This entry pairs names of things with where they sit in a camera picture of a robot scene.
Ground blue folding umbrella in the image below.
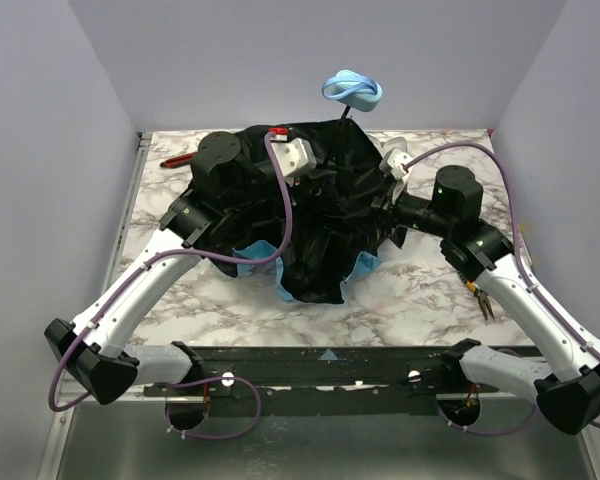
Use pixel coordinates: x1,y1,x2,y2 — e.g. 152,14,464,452
179,68,406,305

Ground lilac umbrella case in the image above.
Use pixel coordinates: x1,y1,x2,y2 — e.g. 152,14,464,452
369,136,407,157

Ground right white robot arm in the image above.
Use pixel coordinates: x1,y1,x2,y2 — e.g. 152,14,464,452
382,165,600,435

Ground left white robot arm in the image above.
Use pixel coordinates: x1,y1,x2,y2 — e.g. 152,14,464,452
44,227,245,412

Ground red black utility knife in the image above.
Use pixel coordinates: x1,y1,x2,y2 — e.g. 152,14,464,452
160,153,194,169

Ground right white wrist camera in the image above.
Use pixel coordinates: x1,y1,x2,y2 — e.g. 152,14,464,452
379,148,412,181

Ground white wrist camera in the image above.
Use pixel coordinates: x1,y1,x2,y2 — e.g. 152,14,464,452
379,148,412,181
269,127,318,186

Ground yellow handled pliers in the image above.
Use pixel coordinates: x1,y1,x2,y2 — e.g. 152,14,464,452
458,273,495,321

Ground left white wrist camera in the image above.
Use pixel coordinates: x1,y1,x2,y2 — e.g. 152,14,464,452
269,127,318,186

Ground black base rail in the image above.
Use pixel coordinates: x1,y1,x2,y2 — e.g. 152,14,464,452
144,347,474,417

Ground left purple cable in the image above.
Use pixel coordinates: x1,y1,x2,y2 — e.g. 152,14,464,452
47,130,296,442

